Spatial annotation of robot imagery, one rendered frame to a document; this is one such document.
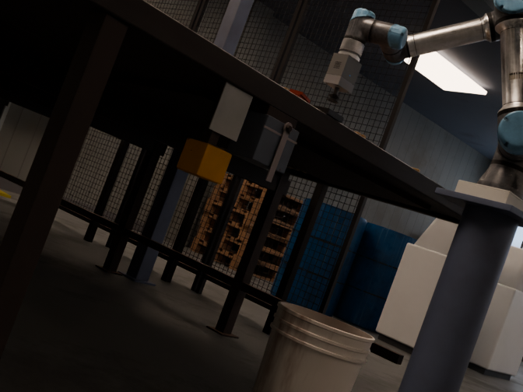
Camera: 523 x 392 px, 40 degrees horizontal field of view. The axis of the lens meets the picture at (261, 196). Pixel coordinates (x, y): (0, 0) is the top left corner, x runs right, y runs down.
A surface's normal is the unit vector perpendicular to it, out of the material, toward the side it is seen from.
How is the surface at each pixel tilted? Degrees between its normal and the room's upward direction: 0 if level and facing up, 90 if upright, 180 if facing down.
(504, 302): 90
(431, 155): 90
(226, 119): 90
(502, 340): 90
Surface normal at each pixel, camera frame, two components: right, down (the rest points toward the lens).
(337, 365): 0.39, 0.17
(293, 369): -0.42, -0.14
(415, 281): -0.63, -0.26
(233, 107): 0.70, 0.23
